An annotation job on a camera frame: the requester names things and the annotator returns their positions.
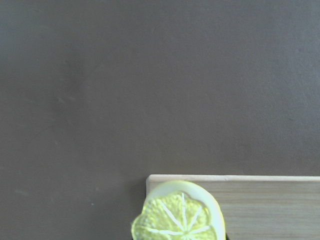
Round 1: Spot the lemon slice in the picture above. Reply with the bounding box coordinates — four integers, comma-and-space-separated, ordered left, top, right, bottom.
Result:
131, 180, 227, 240

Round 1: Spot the wooden cutting board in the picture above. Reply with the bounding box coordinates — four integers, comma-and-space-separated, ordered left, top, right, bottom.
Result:
146, 174, 320, 240

